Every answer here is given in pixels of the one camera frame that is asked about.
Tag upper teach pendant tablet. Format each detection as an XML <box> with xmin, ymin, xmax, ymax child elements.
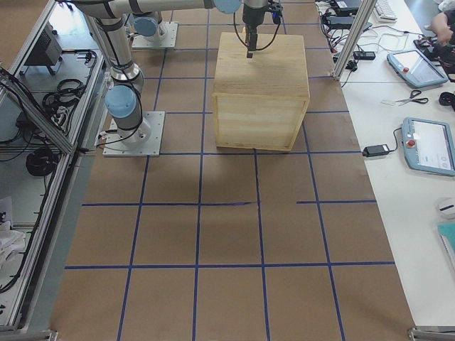
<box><xmin>387</xmin><ymin>50</ymin><xmax>449</xmax><ymax>89</ymax></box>

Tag coiled black cable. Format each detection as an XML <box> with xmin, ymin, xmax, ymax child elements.
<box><xmin>42</xmin><ymin>78</ymin><xmax>87</xmax><ymax>112</ymax></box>
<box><xmin>26</xmin><ymin>146</ymin><xmax>58</xmax><ymax>178</ymax></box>

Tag black control box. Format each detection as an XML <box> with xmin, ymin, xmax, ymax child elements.
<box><xmin>24</xmin><ymin>23</ymin><xmax>63</xmax><ymax>75</ymax></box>

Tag black handled scissors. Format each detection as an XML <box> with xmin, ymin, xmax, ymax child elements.
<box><xmin>395</xmin><ymin>90</ymin><xmax>429</xmax><ymax>106</ymax></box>

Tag coiled black cable upper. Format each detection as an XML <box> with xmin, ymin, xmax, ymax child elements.
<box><xmin>42</xmin><ymin>78</ymin><xmax>87</xmax><ymax>112</ymax></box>

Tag lower teach pendant tablet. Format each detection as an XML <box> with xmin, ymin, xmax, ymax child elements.
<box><xmin>402</xmin><ymin>117</ymin><xmax>454</xmax><ymax>177</ymax></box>

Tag white round device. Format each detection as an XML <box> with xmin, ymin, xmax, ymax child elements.
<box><xmin>436</xmin><ymin>197</ymin><xmax>455</xmax><ymax>220</ymax></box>

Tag white keyboard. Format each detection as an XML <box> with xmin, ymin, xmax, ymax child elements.
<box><xmin>373</xmin><ymin>0</ymin><xmax>397</xmax><ymax>23</ymax></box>

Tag aluminium frame post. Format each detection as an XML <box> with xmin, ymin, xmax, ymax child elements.
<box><xmin>332</xmin><ymin>0</ymin><xmax>377</xmax><ymax>80</ymax></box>

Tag black power brick top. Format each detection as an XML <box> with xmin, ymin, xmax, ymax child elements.
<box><xmin>323</xmin><ymin>16</ymin><xmax>355</xmax><ymax>30</ymax></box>

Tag teal notebook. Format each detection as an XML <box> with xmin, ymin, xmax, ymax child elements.
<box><xmin>437</xmin><ymin>222</ymin><xmax>455</xmax><ymax>264</ymax></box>

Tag person forearm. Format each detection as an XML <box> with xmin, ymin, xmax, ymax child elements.
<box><xmin>425</xmin><ymin>11</ymin><xmax>454</xmax><ymax>45</ymax></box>

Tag teach pendant tablet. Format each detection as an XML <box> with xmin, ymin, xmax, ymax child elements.
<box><xmin>402</xmin><ymin>117</ymin><xmax>454</xmax><ymax>177</ymax></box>
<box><xmin>387</xmin><ymin>50</ymin><xmax>449</xmax><ymax>89</ymax></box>

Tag coiled black cable lower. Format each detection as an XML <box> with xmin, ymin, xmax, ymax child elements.
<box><xmin>26</xmin><ymin>146</ymin><xmax>58</xmax><ymax>178</ymax></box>

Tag black small device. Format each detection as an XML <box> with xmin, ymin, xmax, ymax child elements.
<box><xmin>353</xmin><ymin>51</ymin><xmax>376</xmax><ymax>60</ymax></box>

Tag aluminium side frame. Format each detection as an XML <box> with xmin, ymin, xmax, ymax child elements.
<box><xmin>1</xmin><ymin>1</ymin><xmax>106</xmax><ymax>332</ymax></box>

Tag wooden drawer cabinet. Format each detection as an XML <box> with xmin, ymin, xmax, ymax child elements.
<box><xmin>213</xmin><ymin>32</ymin><xmax>310</xmax><ymax>151</ymax></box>

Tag black power adapter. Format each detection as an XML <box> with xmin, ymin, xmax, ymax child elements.
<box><xmin>362</xmin><ymin>144</ymin><xmax>390</xmax><ymax>158</ymax></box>

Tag black gripper on cabinet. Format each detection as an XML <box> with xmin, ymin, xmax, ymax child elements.
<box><xmin>242</xmin><ymin>0</ymin><xmax>282</xmax><ymax>58</ymax></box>

